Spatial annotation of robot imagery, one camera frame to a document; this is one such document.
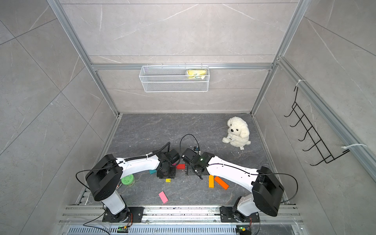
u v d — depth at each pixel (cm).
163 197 78
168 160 66
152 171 86
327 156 58
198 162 56
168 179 83
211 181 84
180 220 73
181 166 75
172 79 101
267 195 41
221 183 84
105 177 46
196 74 84
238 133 88
